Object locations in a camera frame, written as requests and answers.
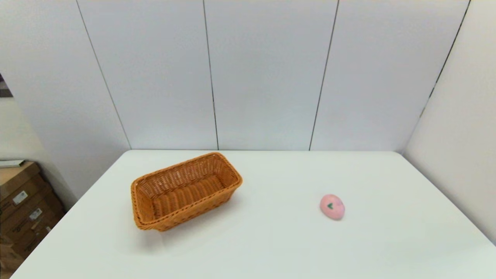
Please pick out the dark striped wall item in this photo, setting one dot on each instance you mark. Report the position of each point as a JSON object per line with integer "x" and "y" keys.
{"x": 4, "y": 89}

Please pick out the flat white item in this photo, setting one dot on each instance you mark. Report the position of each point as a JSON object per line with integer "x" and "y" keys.
{"x": 11, "y": 163}

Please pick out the orange woven wicker basket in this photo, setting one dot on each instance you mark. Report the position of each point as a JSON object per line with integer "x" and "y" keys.
{"x": 182, "y": 193}

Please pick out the brown cardboard box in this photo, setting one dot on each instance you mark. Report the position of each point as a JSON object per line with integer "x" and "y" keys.
{"x": 15, "y": 248}
{"x": 48, "y": 209}
{"x": 23, "y": 182}

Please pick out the pink toy peach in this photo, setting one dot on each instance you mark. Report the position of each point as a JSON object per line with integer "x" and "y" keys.
{"x": 333, "y": 209}

